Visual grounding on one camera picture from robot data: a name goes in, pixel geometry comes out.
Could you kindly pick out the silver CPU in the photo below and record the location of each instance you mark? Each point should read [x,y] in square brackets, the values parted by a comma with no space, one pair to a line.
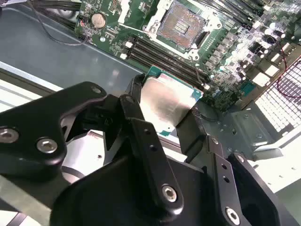
[164,101]

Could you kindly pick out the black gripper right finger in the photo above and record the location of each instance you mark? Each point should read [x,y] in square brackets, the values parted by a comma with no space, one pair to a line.
[218,169]

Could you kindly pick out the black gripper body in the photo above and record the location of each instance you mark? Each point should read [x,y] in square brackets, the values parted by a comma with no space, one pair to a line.
[105,200]

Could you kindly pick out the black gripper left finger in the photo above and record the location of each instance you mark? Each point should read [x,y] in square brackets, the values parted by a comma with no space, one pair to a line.
[30,117]

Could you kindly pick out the metal locking lever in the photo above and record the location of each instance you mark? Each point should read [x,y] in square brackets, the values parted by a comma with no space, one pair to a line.
[197,71]

